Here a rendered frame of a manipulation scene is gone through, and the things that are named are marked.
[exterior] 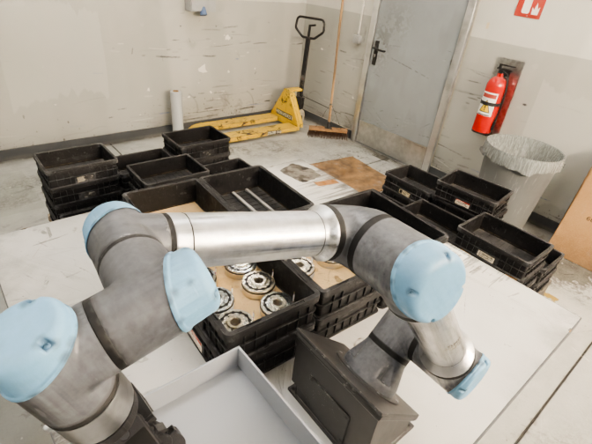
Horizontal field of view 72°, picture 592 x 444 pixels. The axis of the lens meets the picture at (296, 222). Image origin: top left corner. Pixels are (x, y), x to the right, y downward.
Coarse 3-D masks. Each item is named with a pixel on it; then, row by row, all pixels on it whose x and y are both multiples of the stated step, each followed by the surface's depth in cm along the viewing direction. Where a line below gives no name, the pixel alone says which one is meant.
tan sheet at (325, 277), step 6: (318, 264) 140; (318, 270) 138; (324, 270) 138; (330, 270) 138; (336, 270) 138; (342, 270) 139; (348, 270) 139; (318, 276) 135; (324, 276) 136; (330, 276) 136; (336, 276) 136; (342, 276) 136; (348, 276) 137; (318, 282) 133; (324, 282) 133; (330, 282) 133; (336, 282) 133; (324, 288) 130
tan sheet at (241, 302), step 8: (216, 272) 132; (224, 272) 132; (224, 280) 129; (232, 280) 129; (240, 280) 130; (240, 288) 127; (240, 296) 124; (240, 304) 121; (248, 304) 121; (256, 304) 121; (248, 312) 118; (256, 312) 119
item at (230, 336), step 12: (288, 264) 123; (300, 276) 119; (312, 288) 115; (300, 300) 110; (312, 300) 111; (276, 312) 106; (288, 312) 107; (216, 324) 100; (252, 324) 101; (264, 324) 103; (228, 336) 98; (240, 336) 100
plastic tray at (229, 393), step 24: (216, 360) 72; (240, 360) 75; (168, 384) 66; (192, 384) 70; (216, 384) 72; (240, 384) 73; (264, 384) 70; (168, 408) 68; (192, 408) 68; (216, 408) 69; (240, 408) 69; (264, 408) 70; (288, 408) 65; (192, 432) 65; (216, 432) 65; (240, 432) 66; (264, 432) 66; (288, 432) 66; (312, 432) 62
